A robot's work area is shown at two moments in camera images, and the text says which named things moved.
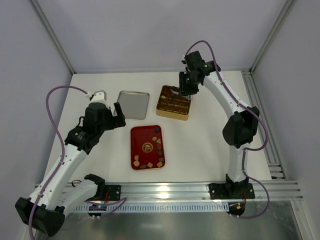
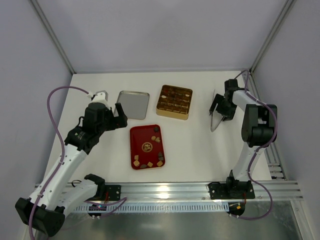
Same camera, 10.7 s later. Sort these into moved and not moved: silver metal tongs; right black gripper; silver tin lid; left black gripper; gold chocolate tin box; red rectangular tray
Moved: right black gripper; silver metal tongs
Not moved: red rectangular tray; gold chocolate tin box; silver tin lid; left black gripper
